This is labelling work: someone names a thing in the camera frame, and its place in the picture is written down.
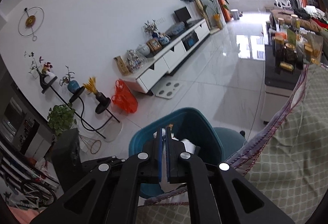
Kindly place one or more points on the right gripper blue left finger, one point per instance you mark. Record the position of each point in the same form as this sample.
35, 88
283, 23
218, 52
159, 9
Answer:
159, 143

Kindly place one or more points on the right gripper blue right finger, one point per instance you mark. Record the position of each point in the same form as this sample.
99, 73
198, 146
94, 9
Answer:
168, 140

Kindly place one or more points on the white tissue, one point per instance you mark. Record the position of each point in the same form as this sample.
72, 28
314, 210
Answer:
164, 184

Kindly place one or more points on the teal plastic trash bin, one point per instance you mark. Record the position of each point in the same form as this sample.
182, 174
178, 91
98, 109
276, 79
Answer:
191, 170

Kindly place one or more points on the white bathroom scale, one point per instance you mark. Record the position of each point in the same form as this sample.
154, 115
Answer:
169, 89

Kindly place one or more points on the orange plastic bag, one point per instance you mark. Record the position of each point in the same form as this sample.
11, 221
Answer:
123, 98

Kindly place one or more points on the white black tv cabinet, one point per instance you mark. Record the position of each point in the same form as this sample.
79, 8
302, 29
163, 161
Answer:
168, 59

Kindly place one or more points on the small black monitor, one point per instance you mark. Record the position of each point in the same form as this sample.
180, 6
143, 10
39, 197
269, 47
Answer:
183, 15

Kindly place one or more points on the patterned tablecloth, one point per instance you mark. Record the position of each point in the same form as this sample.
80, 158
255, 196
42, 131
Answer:
280, 176

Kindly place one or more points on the tall green potted plant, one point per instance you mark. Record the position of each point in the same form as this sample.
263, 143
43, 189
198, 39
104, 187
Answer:
216, 15

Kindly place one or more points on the cluttered coffee table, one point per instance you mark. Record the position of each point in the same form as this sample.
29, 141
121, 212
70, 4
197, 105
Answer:
288, 49

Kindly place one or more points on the round wall clock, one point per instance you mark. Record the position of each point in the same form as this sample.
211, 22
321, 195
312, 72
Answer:
30, 22

